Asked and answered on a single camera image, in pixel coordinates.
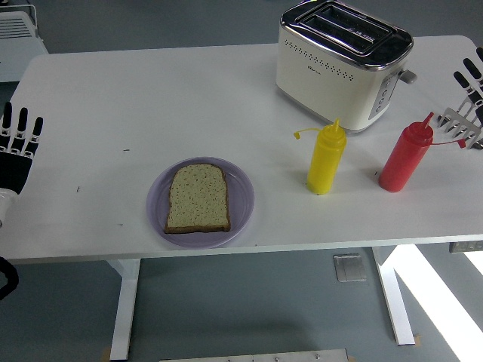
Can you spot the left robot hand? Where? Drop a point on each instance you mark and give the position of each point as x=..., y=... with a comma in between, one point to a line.
x=13, y=169

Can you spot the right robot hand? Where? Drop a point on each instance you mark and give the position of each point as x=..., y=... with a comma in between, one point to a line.
x=477, y=86

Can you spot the white chrome two-slot toaster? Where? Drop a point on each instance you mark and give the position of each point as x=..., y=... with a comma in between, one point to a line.
x=320, y=86

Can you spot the brown-crust bread slice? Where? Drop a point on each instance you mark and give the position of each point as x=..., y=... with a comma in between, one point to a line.
x=198, y=200

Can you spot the purple round plate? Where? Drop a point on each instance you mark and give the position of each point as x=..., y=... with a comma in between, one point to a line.
x=241, y=188

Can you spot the silver metal toast rack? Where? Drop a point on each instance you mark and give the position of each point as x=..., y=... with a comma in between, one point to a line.
x=458, y=126

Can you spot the red squeeze bottle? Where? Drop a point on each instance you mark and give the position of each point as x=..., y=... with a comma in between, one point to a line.
x=403, y=162

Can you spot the white slatted cabinet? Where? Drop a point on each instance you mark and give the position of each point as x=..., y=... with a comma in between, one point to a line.
x=15, y=45

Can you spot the grey table control panel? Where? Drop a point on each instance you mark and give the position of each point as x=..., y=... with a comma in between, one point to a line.
x=466, y=247

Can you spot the yellow squeeze bottle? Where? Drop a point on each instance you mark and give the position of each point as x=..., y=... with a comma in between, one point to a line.
x=324, y=162

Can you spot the white table leg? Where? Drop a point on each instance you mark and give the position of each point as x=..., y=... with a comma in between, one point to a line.
x=394, y=301
x=126, y=301

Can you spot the grey metal floor box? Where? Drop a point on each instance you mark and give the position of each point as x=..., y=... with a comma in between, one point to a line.
x=349, y=268

